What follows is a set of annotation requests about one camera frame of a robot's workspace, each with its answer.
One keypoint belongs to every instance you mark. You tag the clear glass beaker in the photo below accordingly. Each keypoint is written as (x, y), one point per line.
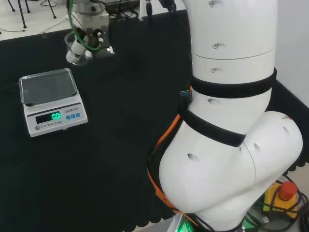
(67, 41)

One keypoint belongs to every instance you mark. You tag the black bench cloth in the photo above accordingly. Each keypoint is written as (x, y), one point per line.
(108, 157)

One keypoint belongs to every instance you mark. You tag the blue plug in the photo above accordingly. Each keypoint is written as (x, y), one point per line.
(186, 93)

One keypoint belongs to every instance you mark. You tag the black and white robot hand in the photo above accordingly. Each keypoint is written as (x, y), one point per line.
(93, 26)

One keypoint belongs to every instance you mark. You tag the black tripod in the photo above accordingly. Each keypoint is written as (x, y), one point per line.
(23, 14)

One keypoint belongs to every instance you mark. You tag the yellow stop button red cap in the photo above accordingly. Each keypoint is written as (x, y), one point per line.
(287, 193)

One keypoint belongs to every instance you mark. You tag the white electronic balance steel pan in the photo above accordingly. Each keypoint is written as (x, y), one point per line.
(55, 113)

